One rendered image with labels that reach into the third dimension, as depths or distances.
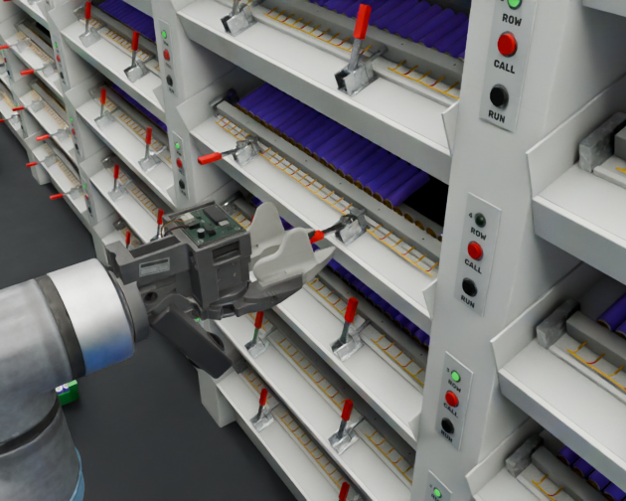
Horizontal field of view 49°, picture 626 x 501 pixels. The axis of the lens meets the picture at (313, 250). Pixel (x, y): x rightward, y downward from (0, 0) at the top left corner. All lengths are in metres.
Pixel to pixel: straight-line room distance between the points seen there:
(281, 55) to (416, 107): 0.24
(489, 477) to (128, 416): 1.03
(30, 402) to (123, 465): 1.03
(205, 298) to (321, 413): 0.61
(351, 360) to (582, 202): 0.49
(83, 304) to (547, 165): 0.39
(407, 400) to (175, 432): 0.82
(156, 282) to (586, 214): 0.36
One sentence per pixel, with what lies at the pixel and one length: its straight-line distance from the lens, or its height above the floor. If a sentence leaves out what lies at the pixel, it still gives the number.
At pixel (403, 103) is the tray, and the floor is 0.94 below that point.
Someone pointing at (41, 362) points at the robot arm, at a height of 0.85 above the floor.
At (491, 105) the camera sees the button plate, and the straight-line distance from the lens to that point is 0.62.
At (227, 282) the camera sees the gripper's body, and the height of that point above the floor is 0.84.
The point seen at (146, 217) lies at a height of 0.35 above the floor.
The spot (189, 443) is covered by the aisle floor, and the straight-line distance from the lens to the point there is 1.62.
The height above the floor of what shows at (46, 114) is 0.35.
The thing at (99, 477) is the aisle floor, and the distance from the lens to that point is 1.61.
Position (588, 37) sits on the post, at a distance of 0.59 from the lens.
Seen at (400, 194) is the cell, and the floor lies 0.78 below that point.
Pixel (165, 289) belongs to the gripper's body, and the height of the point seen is 0.85.
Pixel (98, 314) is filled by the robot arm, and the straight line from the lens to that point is 0.57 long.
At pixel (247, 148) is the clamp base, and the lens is 1.07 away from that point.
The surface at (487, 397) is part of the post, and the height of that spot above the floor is 0.69.
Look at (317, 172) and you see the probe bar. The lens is 0.96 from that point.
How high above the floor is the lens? 1.21
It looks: 34 degrees down
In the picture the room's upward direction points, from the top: straight up
